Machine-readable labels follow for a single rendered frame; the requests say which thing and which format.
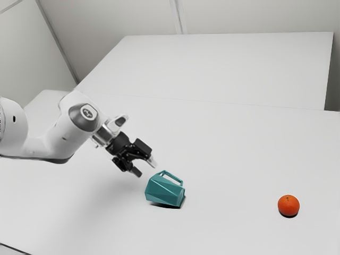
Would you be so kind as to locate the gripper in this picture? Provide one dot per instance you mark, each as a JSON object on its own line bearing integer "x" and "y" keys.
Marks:
{"x": 120, "y": 144}

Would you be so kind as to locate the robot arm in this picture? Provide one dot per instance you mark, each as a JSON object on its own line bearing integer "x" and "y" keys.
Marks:
{"x": 53, "y": 132}

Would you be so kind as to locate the teal faceted mug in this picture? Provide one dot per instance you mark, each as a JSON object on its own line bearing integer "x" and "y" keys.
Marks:
{"x": 164, "y": 190}

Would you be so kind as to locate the orange fruit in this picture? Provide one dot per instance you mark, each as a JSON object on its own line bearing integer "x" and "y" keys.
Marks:
{"x": 288, "y": 205}

